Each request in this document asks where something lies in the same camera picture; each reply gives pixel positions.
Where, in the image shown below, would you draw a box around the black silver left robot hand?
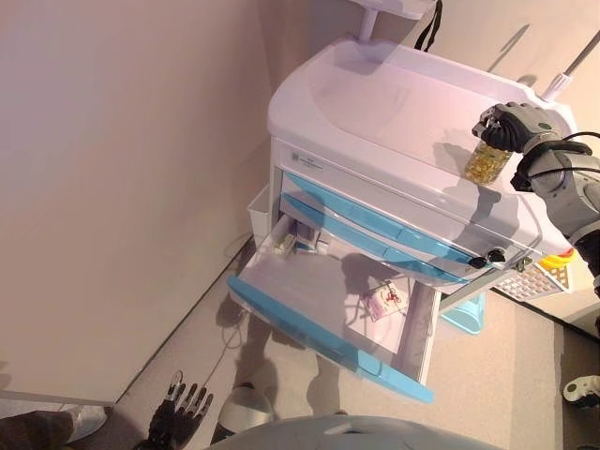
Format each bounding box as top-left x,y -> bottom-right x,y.
148,368 -> 216,447

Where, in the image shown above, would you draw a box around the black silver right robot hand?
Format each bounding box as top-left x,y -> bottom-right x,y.
471,100 -> 563,155

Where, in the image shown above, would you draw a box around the clear bottle of yellow capsules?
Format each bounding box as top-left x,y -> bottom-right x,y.
463,138 -> 513,183

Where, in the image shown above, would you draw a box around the white drawer with blue front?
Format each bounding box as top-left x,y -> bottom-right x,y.
227,213 -> 443,405

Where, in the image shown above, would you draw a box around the small yellow green medicine box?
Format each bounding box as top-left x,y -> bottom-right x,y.
273,232 -> 297,258

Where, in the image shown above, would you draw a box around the white pink medicine packet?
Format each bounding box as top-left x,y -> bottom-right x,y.
358,279 -> 410,324

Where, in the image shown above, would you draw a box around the black cart keys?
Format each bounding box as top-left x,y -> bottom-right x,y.
468,247 -> 508,272

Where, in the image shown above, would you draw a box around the white medical cart blue drawers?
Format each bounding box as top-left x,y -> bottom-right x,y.
266,0 -> 578,390

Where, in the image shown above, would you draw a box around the yellow sharps container red lid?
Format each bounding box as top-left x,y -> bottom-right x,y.
535,247 -> 581,288

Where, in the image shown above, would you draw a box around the white perforated side basket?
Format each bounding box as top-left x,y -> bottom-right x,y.
490,255 -> 574,301

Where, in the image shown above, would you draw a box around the grey robot torso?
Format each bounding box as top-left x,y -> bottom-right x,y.
219,412 -> 507,450

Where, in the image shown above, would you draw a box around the teal waste bin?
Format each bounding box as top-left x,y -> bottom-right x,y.
439,292 -> 487,337

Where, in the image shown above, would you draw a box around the white side bin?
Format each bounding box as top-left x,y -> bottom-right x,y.
247,183 -> 275,255

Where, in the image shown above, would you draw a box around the white floor cable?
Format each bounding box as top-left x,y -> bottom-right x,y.
205,233 -> 252,382

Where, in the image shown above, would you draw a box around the black strap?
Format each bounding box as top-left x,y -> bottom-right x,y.
413,0 -> 444,53

